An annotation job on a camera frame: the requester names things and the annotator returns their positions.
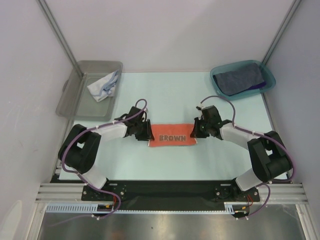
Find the right aluminium corner post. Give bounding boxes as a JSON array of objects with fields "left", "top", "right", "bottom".
[{"left": 262, "top": 0, "right": 303, "bottom": 65}]

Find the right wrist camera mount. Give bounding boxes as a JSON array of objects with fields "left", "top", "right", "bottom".
[{"left": 196, "top": 105, "right": 204, "bottom": 119}]

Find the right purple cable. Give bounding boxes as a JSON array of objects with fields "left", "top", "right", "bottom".
[{"left": 199, "top": 95, "right": 296, "bottom": 221}]

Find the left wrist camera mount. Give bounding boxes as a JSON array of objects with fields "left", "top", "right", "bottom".
[{"left": 142, "top": 107, "right": 149, "bottom": 120}]

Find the light blue towel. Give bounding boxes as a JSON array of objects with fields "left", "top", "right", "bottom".
[{"left": 87, "top": 70, "right": 120, "bottom": 103}]

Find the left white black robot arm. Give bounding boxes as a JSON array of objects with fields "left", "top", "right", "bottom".
[{"left": 58, "top": 106, "right": 155, "bottom": 200}]

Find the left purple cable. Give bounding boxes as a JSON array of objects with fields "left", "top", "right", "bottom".
[{"left": 49, "top": 98, "right": 148, "bottom": 223}]

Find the left aluminium corner post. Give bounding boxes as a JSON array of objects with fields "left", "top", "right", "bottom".
[{"left": 36, "top": 0, "right": 80, "bottom": 71}]

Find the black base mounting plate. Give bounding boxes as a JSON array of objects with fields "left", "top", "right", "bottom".
[{"left": 82, "top": 180, "right": 260, "bottom": 202}]

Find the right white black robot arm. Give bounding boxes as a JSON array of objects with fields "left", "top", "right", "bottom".
[{"left": 190, "top": 105, "right": 294, "bottom": 201}]

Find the purple microfiber towel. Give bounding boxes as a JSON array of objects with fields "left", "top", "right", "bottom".
[{"left": 247, "top": 81, "right": 267, "bottom": 91}]

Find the purple cable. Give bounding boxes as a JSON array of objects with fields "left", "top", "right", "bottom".
[
  {"left": 199, "top": 95, "right": 296, "bottom": 221},
  {"left": 49, "top": 98, "right": 148, "bottom": 223}
]

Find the teal transparent plastic tray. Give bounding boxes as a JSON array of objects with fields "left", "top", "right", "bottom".
[{"left": 209, "top": 60, "right": 276, "bottom": 101}]

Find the aluminium corner post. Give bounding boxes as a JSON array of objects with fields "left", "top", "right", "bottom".
[
  {"left": 36, "top": 0, "right": 80, "bottom": 71},
  {"left": 262, "top": 0, "right": 303, "bottom": 65}
]

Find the dark blue-grey towel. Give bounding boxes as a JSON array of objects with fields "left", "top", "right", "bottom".
[{"left": 213, "top": 63, "right": 265, "bottom": 96}]

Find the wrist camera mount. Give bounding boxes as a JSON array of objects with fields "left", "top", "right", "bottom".
[
  {"left": 196, "top": 105, "right": 204, "bottom": 119},
  {"left": 142, "top": 107, "right": 149, "bottom": 120}
]

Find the orange towel with teal trim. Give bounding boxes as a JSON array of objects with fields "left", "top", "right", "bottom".
[{"left": 148, "top": 123, "right": 197, "bottom": 148}]

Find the grey plastic bin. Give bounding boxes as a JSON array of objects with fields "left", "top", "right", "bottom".
[{"left": 55, "top": 60, "right": 123, "bottom": 122}]

